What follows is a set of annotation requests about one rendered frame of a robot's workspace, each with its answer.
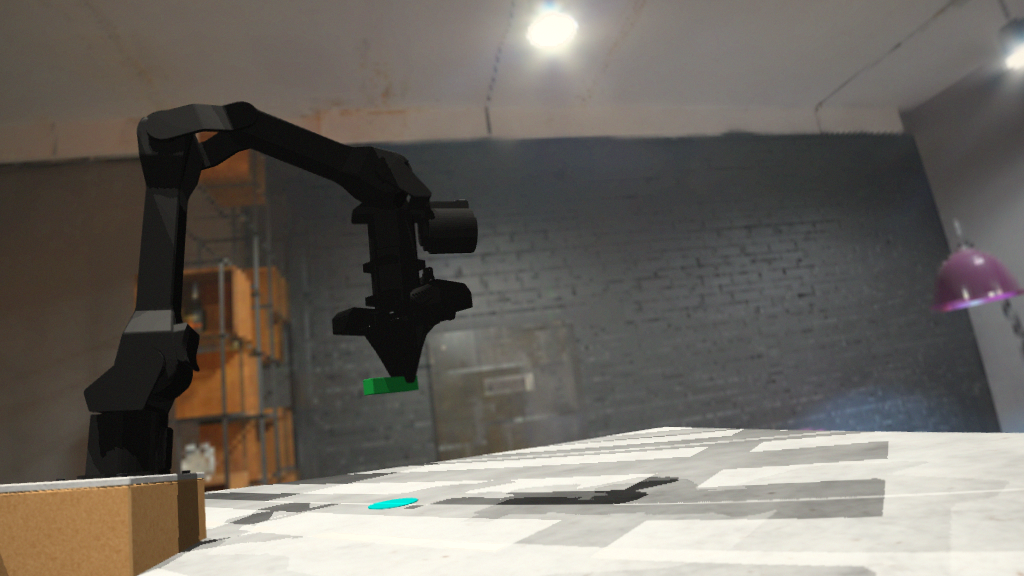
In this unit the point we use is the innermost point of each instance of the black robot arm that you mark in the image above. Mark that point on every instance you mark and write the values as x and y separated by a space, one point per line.
157 351

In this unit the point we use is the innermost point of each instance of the cyan circle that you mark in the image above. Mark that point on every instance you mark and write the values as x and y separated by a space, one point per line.
393 503

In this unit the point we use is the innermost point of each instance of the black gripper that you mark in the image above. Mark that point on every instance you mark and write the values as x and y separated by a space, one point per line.
398 338

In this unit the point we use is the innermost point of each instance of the green rectangular post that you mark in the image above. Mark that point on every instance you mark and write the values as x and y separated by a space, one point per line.
388 385

